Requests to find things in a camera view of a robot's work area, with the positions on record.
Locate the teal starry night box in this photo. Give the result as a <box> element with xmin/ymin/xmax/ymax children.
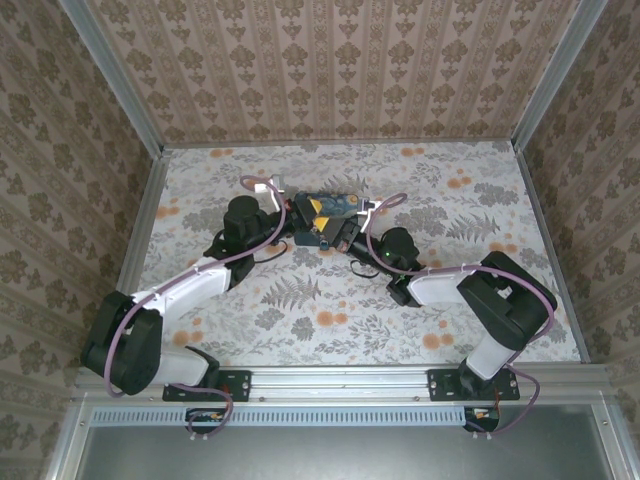
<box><xmin>292</xmin><ymin>191</ymin><xmax>369</xmax><ymax>249</ymax></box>

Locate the black controller board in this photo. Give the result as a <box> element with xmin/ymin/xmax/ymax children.
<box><xmin>463</xmin><ymin>407</ymin><xmax>501</xmax><ymax>432</ymax></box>
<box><xmin>184</xmin><ymin>407</ymin><xmax>226</xmax><ymax>432</ymax></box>

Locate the grey metal panel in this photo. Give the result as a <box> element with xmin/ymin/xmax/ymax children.
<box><xmin>74</xmin><ymin>424</ymin><xmax>606</xmax><ymax>480</ymax></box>

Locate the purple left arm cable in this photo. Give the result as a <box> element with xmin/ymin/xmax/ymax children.
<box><xmin>102</xmin><ymin>174</ymin><xmax>289</xmax><ymax>441</ymax></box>

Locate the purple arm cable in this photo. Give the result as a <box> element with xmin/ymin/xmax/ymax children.
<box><xmin>366</xmin><ymin>193</ymin><xmax>556</xmax><ymax>441</ymax></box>
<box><xmin>102</xmin><ymin>174</ymin><xmax>289</xmax><ymax>441</ymax></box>

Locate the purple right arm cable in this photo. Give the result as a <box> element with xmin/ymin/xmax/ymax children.
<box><xmin>366</xmin><ymin>193</ymin><xmax>556</xmax><ymax>441</ymax></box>

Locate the aluminium side rail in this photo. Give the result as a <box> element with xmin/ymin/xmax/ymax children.
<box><xmin>512</xmin><ymin>148</ymin><xmax>596</xmax><ymax>365</ymax></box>
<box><xmin>74</xmin><ymin>148</ymin><xmax>171</xmax><ymax>386</ymax></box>

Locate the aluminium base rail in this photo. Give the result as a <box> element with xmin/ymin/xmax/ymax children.
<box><xmin>74</xmin><ymin>363</ymin><xmax>614</xmax><ymax>404</ymax></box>

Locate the slotted grey cable duct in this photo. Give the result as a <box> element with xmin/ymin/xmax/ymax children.
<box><xmin>92</xmin><ymin>405</ymin><xmax>501</xmax><ymax>427</ymax></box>

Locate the aluminium frame post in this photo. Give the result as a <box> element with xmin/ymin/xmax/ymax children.
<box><xmin>59</xmin><ymin>0</ymin><xmax>166</xmax><ymax>154</ymax></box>
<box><xmin>512</xmin><ymin>0</ymin><xmax>609</xmax><ymax>151</ymax></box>

